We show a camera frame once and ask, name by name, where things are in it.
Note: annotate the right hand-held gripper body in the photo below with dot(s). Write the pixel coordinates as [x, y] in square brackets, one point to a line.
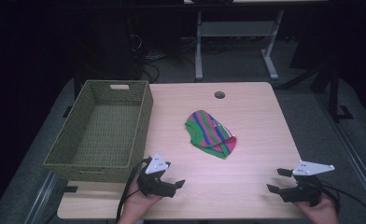
[305, 186]

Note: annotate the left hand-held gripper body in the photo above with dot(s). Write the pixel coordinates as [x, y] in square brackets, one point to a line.
[155, 183]

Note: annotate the striped green pink blue garment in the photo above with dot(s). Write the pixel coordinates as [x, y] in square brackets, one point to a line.
[209, 133]

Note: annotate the green woven basket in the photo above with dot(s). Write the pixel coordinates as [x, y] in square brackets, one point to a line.
[109, 130]

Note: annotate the person's left hand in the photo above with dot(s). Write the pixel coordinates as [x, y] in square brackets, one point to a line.
[137, 203]

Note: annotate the person's right hand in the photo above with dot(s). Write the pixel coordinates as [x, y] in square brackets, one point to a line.
[319, 213]

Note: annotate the black metal stand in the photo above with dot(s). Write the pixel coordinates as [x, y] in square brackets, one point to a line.
[330, 84]

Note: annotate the dark computer tower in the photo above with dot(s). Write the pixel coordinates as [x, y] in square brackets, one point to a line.
[109, 46]

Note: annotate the metal floor rail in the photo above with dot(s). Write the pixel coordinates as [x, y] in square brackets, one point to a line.
[41, 199]
[352, 149]

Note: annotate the grey metal desk frame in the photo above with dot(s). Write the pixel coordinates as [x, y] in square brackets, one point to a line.
[237, 29]

